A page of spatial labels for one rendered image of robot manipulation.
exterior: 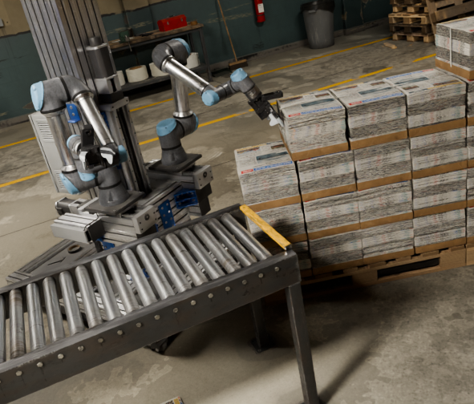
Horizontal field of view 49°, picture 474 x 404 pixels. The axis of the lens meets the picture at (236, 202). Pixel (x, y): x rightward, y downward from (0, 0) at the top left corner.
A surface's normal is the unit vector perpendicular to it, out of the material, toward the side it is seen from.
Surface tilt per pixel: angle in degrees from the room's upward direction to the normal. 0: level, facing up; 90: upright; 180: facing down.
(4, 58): 90
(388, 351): 0
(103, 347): 90
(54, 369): 90
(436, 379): 0
